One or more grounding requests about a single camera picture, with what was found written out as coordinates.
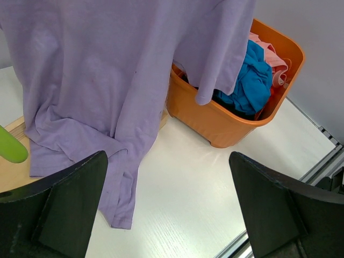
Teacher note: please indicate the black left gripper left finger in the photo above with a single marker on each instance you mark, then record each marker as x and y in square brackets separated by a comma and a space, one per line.
[68, 216]

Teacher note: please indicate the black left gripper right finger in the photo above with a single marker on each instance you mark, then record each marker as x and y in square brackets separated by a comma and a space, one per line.
[269, 212]

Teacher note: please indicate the green clothes hanger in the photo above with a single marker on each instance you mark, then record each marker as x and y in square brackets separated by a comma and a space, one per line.
[11, 149]

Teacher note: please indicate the blue t shirt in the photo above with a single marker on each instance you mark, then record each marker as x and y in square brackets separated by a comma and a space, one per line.
[254, 62]

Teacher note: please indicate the lavender t shirt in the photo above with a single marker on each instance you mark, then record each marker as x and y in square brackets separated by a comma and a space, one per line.
[95, 76]

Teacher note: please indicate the pink t shirt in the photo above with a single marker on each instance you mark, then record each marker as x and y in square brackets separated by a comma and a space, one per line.
[279, 65]

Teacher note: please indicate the orange t shirt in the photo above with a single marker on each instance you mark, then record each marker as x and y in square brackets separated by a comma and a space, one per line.
[268, 104]

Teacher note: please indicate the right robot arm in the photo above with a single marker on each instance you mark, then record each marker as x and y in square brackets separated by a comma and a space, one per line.
[332, 178]

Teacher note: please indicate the wooden tray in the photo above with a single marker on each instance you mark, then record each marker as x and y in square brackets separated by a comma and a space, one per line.
[17, 175]

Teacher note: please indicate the orange plastic basket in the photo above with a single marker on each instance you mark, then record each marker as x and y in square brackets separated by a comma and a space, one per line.
[215, 123]

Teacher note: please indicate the aluminium mounting rail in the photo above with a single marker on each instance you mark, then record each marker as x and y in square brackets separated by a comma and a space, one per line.
[294, 147]

